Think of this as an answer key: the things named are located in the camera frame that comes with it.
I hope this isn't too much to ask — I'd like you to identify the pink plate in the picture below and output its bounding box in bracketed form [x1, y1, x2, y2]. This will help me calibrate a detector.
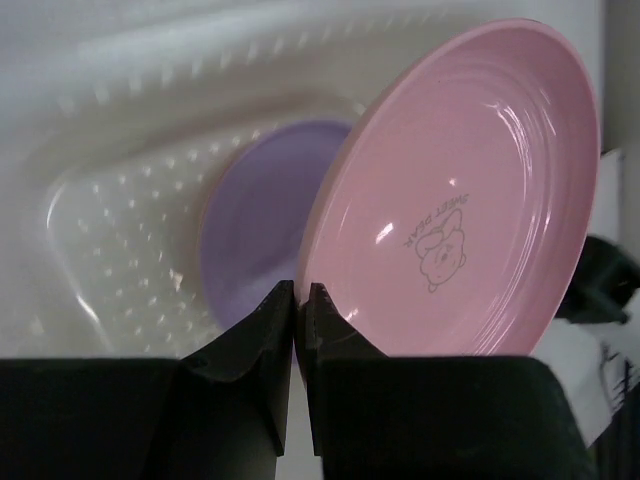
[295, 19, 600, 356]

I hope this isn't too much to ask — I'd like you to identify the purple plate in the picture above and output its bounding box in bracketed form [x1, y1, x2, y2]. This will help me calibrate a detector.
[198, 119, 351, 330]

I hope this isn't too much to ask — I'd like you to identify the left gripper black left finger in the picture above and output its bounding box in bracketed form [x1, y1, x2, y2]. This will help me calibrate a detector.
[1, 281, 294, 479]

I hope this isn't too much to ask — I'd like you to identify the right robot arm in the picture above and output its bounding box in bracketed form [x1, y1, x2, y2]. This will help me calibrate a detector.
[555, 235, 639, 325]

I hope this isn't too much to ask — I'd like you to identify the white plastic bin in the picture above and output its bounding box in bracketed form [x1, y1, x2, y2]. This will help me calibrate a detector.
[0, 0, 501, 359]

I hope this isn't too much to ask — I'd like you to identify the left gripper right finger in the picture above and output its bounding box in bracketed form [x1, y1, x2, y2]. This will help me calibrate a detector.
[298, 284, 597, 479]

